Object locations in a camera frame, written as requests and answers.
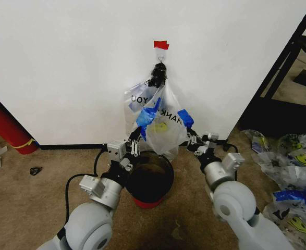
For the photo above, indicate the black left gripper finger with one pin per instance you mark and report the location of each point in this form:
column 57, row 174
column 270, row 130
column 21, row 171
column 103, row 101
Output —
column 134, row 135
column 143, row 135

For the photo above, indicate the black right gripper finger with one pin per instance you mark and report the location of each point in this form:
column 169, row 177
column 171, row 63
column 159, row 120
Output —
column 190, row 139
column 197, row 138

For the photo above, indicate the clear printed garbage bag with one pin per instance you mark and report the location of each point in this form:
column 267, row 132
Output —
column 165, row 130

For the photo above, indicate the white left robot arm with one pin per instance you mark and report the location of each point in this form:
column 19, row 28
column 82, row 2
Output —
column 90, row 224

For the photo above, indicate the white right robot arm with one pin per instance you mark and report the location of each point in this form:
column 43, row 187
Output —
column 233, row 203

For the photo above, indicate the black trash bin red base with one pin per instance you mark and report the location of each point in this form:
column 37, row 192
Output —
column 150, row 177

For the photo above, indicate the crumpled clear plastic bag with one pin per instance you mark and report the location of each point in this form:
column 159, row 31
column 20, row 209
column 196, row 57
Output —
column 257, row 142

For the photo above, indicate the clear bag yellow smiley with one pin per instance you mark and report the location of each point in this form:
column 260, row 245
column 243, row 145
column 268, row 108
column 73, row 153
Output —
column 302, row 159
column 297, row 224

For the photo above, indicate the clear bag blue print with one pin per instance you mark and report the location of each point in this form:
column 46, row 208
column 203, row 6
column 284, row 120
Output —
column 296, row 198

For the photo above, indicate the black baseboard strip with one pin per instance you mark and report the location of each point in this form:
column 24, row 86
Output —
column 72, row 146

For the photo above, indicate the small black floor scrap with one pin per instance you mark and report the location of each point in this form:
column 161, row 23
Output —
column 35, row 170

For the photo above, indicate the black square block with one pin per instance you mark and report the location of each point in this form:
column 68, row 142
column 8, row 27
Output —
column 305, row 77

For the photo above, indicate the red fire extinguisher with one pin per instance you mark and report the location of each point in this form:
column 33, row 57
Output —
column 4, row 122

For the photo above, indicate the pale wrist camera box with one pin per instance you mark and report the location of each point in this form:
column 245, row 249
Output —
column 116, row 151
column 210, row 139

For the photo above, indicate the clear wall hook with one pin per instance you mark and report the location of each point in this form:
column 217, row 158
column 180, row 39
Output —
column 161, row 56

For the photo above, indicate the black metal frame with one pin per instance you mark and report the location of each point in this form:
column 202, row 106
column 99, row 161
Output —
column 275, row 73

